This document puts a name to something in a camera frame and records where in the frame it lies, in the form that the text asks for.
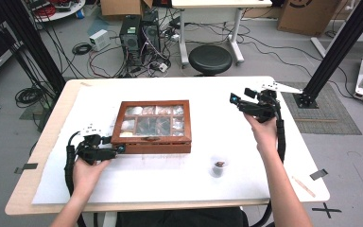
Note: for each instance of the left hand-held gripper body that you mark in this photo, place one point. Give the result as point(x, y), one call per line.
point(91, 151)

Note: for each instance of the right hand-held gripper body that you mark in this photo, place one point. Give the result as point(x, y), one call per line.
point(263, 108)

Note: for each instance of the wooden box with glass lid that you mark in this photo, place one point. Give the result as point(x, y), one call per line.
point(152, 146)

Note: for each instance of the small clear plastic cup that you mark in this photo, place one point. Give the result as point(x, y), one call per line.
point(219, 168)

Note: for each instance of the person's left hand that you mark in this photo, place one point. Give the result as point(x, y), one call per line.
point(86, 176)

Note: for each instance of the person's right hand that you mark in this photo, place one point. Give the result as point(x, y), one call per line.
point(266, 135)

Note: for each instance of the black round stool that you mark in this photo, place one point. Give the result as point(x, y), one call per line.
point(210, 59)

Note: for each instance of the long wooden stick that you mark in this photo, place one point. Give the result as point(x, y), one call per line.
point(318, 120)

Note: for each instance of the white table cover sheet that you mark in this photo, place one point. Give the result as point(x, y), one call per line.
point(170, 183)

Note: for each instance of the grey floor mat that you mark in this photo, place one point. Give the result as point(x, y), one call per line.
point(331, 107)

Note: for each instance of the black tape strip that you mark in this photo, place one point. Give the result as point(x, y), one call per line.
point(319, 174)
point(25, 168)

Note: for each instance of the white power strip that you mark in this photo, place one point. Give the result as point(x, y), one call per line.
point(163, 67)

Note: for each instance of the thin wooden stick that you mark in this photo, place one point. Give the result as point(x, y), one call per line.
point(304, 187)

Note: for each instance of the person's dark clothing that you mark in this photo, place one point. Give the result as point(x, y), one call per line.
point(179, 218)

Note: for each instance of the white desk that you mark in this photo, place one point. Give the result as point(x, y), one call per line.
point(220, 3)

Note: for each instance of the large cardboard box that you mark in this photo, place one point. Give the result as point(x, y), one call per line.
point(308, 15)

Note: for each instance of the small white box device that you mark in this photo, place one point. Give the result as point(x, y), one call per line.
point(100, 40)

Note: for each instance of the black computer tower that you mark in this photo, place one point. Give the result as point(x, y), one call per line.
point(151, 31)
point(130, 39)

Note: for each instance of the black tape cross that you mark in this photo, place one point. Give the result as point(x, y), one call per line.
point(326, 210)

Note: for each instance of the round white table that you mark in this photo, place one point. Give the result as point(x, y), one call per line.
point(60, 11)

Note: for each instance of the black metal frame post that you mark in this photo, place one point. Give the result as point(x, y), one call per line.
point(34, 47)
point(337, 47)

